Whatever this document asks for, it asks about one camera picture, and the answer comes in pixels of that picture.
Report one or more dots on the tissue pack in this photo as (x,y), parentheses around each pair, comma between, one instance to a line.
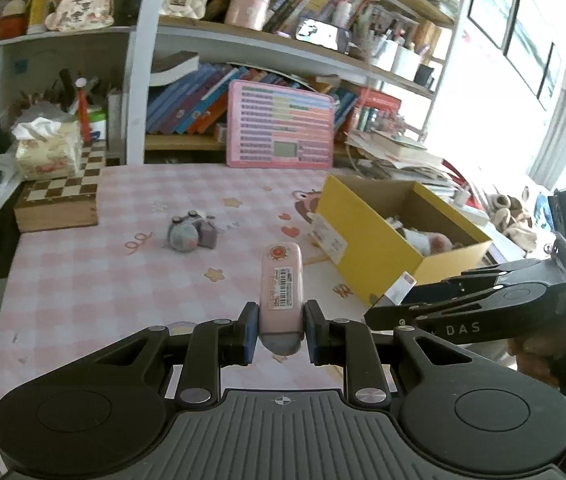
(48,149)

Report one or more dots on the pink keyboard learning toy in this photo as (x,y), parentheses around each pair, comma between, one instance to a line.
(273,126)

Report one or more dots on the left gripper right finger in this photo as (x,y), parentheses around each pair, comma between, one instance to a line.
(349,345)

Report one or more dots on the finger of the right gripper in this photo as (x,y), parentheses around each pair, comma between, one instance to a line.
(503,309)
(465,284)

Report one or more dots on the yellow cardboard box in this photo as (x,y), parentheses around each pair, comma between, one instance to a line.
(358,223)

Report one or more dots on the pink rectangular case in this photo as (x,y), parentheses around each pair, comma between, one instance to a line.
(281,325)

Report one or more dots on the white shelf post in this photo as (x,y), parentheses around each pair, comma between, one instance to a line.
(138,71)

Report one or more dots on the stack of papers and magazines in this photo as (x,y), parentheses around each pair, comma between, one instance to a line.
(391,158)

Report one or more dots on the wooden chess board box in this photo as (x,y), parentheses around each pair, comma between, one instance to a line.
(63,203)

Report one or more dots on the row of leaning books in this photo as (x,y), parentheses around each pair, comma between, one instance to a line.
(196,101)

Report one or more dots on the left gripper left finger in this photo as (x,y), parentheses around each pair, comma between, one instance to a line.
(212,346)

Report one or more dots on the pink plush pig toy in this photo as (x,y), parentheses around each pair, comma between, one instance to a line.
(427,243)

